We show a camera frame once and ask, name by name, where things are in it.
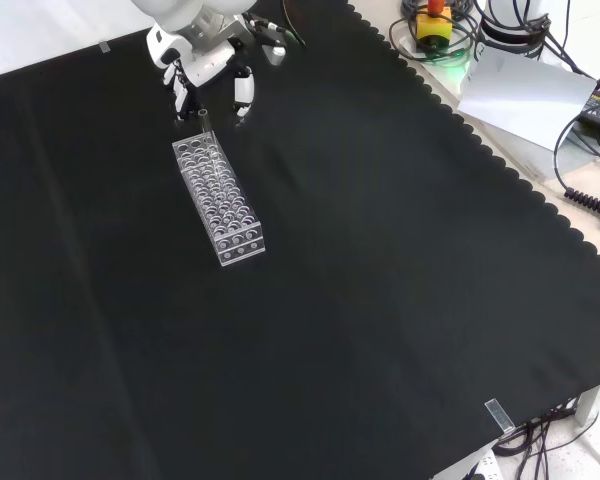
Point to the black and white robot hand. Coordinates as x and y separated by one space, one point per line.
207 62

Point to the clear glass test tube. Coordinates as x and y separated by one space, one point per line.
203 124

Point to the clear test tube rack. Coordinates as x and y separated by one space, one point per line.
220 205

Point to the grey tape piece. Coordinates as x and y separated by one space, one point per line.
104 48

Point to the yellow stop button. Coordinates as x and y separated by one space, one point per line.
433 26

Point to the black bench cloth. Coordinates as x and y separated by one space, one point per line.
330 260

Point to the pale board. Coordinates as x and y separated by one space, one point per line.
525 95

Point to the clear tape strip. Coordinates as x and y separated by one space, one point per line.
498 415

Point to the white power strip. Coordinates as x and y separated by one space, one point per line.
486 462

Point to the white table leg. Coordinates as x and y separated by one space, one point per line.
591 400

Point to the small white wrist camera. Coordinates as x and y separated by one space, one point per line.
275 54

